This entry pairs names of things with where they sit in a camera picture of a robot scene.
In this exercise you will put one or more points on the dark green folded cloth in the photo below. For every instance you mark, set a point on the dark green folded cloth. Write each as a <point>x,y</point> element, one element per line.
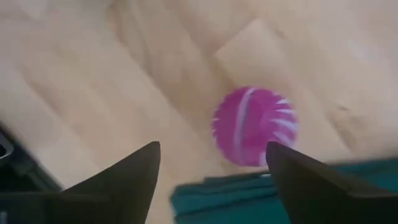
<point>217,199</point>

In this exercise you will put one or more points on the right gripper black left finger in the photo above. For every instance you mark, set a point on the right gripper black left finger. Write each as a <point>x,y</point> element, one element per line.
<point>118,193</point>

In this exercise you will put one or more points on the black aluminium table frame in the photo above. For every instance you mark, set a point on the black aluminium table frame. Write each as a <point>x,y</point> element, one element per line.
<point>18,168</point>

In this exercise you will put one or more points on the purple white striped ball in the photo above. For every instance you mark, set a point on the purple white striped ball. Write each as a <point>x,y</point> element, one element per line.
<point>248,124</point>

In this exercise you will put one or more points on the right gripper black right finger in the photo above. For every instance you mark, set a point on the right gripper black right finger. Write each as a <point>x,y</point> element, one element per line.
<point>317,196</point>

